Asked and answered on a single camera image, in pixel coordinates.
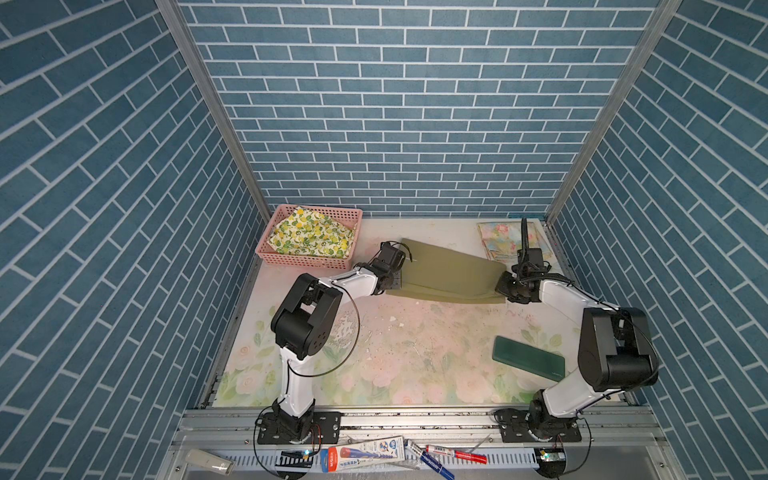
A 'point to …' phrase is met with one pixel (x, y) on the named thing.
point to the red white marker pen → (464, 455)
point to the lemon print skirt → (308, 232)
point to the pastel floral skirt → (501, 241)
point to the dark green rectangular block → (529, 358)
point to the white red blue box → (364, 453)
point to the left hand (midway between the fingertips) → (393, 276)
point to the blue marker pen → (413, 447)
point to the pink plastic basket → (351, 217)
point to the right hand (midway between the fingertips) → (499, 282)
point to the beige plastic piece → (213, 462)
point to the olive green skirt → (443, 275)
